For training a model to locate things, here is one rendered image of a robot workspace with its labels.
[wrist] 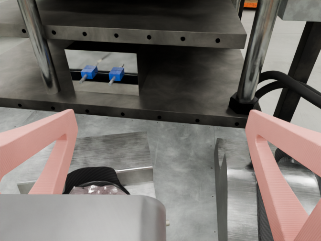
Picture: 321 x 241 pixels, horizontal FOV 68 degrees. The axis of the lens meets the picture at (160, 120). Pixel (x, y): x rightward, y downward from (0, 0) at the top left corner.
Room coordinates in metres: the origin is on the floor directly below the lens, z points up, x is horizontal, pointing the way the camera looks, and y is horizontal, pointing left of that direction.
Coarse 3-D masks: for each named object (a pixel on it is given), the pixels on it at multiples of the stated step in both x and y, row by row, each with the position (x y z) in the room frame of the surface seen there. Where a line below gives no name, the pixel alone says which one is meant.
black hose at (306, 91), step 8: (264, 72) 0.75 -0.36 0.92; (272, 72) 0.73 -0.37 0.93; (280, 72) 0.71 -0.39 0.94; (264, 80) 0.75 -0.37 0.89; (280, 80) 0.68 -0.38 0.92; (288, 80) 0.66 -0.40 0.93; (296, 88) 0.63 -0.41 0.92; (304, 88) 0.62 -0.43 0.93; (304, 96) 0.60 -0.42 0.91; (312, 96) 0.59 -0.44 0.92; (320, 96) 0.58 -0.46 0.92; (320, 104) 0.57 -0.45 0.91
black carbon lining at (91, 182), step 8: (80, 168) 0.32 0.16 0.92; (88, 168) 0.32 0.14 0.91; (96, 168) 0.32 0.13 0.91; (104, 168) 0.32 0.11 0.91; (112, 168) 0.32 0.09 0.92; (72, 176) 0.31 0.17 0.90; (80, 176) 0.32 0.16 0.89; (88, 176) 0.32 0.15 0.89; (96, 176) 0.32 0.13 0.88; (104, 176) 0.32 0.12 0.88; (112, 176) 0.32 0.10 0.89; (72, 184) 0.30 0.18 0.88; (80, 184) 0.31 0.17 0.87; (88, 184) 0.32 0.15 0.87; (96, 184) 0.32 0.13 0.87; (104, 184) 0.32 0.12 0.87; (112, 184) 0.32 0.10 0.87; (120, 184) 0.31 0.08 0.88; (64, 192) 0.29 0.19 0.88; (128, 192) 0.29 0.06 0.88
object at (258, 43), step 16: (240, 0) 1.38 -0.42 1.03; (272, 0) 0.70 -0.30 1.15; (256, 16) 0.72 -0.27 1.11; (272, 16) 0.70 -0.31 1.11; (256, 32) 0.71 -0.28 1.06; (256, 48) 0.70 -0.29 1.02; (256, 64) 0.70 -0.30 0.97; (240, 80) 0.72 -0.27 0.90; (256, 80) 0.70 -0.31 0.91; (240, 96) 0.71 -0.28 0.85; (240, 112) 0.68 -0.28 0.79
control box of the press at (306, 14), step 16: (288, 0) 0.81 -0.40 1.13; (304, 0) 0.81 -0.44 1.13; (320, 0) 0.80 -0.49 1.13; (288, 16) 0.81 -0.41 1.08; (304, 16) 0.80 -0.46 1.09; (320, 16) 0.80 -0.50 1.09; (304, 32) 0.89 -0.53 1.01; (320, 32) 0.84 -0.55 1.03; (304, 48) 0.85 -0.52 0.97; (320, 48) 0.84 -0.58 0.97; (304, 64) 0.84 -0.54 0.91; (304, 80) 0.84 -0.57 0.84; (288, 96) 0.85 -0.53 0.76; (288, 112) 0.84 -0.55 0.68
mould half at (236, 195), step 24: (216, 144) 0.46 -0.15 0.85; (240, 144) 0.45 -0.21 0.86; (216, 168) 0.39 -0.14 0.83; (240, 168) 0.30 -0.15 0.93; (288, 168) 0.30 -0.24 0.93; (216, 192) 0.34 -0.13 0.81; (240, 192) 0.26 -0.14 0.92; (312, 192) 0.25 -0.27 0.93; (240, 216) 0.22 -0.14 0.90; (240, 240) 0.19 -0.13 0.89
